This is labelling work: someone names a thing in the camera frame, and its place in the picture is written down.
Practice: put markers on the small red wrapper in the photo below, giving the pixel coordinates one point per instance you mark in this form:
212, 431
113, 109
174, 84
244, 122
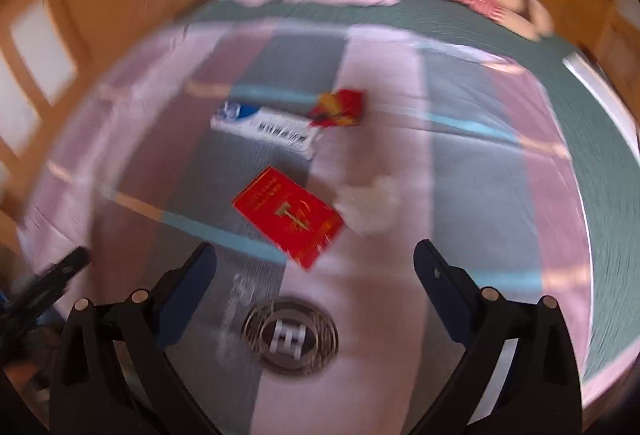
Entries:
340, 107

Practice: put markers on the green patterned bed mat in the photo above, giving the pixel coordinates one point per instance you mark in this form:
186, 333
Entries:
590, 80

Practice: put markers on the pink grey checked sheet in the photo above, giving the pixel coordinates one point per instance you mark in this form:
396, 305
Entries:
425, 165

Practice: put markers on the red cardboard box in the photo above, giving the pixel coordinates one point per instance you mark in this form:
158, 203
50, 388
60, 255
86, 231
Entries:
287, 217

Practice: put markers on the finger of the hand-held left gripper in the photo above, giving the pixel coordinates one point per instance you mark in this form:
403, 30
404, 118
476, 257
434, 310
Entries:
55, 277

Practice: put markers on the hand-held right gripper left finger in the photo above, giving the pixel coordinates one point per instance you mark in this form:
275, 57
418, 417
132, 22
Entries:
182, 300

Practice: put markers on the crumpled white tissue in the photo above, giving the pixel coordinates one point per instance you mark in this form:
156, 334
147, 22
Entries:
370, 207

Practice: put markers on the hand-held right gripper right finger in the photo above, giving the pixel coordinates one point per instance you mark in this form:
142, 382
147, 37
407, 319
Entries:
442, 290

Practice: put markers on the wooden bunk bed frame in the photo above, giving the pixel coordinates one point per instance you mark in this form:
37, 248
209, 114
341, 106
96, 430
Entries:
100, 15

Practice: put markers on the white and blue carton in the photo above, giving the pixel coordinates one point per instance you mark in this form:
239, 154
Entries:
260, 125

